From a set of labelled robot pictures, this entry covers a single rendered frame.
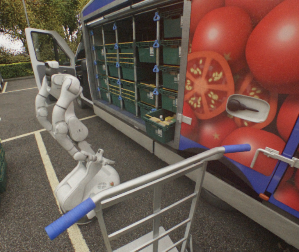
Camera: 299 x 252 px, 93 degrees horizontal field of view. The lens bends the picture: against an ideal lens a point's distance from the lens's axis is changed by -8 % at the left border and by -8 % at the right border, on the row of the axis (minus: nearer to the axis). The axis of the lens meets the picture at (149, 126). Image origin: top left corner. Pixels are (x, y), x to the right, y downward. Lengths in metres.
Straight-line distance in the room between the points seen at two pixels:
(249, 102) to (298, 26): 0.50
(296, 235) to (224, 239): 0.60
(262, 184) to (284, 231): 0.41
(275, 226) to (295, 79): 1.13
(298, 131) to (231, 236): 1.19
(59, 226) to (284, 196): 1.39
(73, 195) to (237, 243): 1.63
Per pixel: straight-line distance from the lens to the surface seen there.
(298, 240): 1.74
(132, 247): 1.76
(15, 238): 2.20
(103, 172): 1.98
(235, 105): 1.27
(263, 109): 1.27
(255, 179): 1.49
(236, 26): 1.29
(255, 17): 1.26
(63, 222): 0.48
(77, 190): 1.70
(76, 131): 1.41
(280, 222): 1.67
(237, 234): 2.00
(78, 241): 1.89
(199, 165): 0.83
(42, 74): 4.29
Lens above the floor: 1.60
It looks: 26 degrees down
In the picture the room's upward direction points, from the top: straight up
